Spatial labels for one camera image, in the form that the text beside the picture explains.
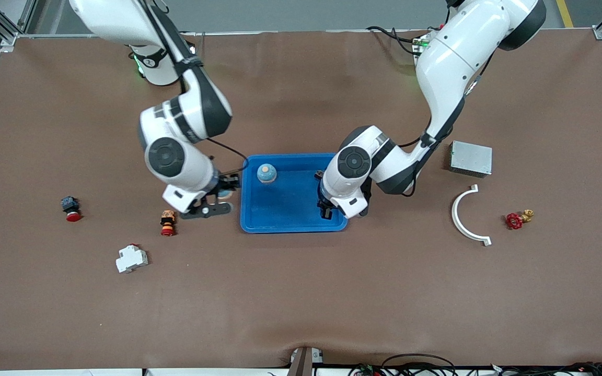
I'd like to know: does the blue plastic tray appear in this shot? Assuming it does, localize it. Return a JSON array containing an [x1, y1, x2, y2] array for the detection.
[[240, 153, 349, 233]]

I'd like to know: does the white circuit breaker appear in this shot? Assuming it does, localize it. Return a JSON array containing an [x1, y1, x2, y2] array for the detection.
[[115, 244, 149, 274]]

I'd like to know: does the brown table cover mat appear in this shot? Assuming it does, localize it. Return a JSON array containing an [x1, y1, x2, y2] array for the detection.
[[0, 29, 602, 370]]

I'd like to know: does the red emergency stop button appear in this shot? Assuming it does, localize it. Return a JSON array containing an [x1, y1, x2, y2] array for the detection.
[[61, 196, 83, 222]]

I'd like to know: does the grey metal box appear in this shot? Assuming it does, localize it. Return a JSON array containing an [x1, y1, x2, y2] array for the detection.
[[448, 140, 493, 177]]

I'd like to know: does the base connector box green light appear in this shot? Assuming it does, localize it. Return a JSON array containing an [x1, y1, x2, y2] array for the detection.
[[412, 34, 433, 57]]

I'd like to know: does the orange red push button switch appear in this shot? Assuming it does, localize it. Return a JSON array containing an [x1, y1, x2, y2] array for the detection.
[[160, 210, 177, 237]]

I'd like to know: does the white curved plastic bracket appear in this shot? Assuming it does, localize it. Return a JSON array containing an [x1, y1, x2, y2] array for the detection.
[[451, 184, 492, 246]]

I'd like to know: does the metal clamp bracket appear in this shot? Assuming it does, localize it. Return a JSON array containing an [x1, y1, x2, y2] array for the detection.
[[286, 346, 323, 376]]

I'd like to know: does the black cable loop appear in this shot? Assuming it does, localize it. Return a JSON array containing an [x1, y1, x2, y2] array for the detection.
[[382, 354, 457, 376]]

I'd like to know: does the red handle brass valve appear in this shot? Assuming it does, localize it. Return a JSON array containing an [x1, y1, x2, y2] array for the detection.
[[506, 209, 535, 230]]

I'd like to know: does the black base cable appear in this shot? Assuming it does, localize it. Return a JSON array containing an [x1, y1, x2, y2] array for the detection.
[[366, 25, 422, 54]]

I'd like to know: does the cable bundle at table edge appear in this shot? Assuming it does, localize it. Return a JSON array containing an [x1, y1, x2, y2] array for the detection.
[[492, 361, 602, 376]]

